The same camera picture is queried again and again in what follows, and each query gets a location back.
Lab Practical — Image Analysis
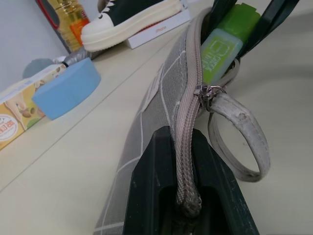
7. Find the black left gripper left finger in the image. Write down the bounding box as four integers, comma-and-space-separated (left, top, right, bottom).
124, 125, 179, 235

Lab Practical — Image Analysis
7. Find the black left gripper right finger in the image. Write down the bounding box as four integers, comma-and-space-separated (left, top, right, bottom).
192, 131, 261, 235

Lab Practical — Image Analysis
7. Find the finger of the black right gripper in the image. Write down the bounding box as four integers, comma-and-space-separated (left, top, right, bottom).
241, 0, 304, 59
203, 0, 238, 47

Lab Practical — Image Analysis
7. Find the grey grid zipper pouch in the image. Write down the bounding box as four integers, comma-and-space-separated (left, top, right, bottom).
93, 6, 271, 235

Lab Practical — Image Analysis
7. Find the white phone box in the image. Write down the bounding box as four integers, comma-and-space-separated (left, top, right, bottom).
126, 8, 192, 50

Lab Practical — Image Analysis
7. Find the black and white sneaker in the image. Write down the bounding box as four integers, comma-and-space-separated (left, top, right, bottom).
80, 0, 189, 52

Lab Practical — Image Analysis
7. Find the light blue round block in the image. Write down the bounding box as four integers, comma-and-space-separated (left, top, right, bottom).
31, 58, 102, 121

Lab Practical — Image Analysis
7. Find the yellow and white snack carton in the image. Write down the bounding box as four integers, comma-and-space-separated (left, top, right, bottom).
0, 62, 72, 151

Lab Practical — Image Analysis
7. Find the yellow cooking oil bottle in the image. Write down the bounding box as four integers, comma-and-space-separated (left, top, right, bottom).
47, 0, 92, 53

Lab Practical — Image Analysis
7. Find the grey-blue round object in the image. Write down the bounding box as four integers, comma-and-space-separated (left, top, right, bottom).
22, 58, 53, 79

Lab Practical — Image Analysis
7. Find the silver duct tape wrapped object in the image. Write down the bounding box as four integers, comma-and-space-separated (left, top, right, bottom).
50, 46, 92, 67

